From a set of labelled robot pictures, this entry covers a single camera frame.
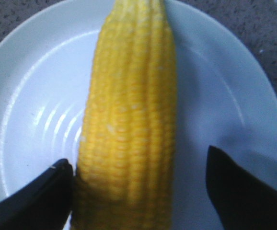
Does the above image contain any light blue round plate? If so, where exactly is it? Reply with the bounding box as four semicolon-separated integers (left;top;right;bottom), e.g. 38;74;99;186
0;0;277;230

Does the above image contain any yellow corn cob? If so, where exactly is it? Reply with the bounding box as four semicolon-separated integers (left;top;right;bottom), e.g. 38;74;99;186
70;0;177;230

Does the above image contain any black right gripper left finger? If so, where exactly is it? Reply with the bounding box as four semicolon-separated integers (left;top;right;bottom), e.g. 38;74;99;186
0;159;73;230

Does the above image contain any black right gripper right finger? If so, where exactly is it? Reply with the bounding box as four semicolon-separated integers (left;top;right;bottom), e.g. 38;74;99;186
207;146;277;230

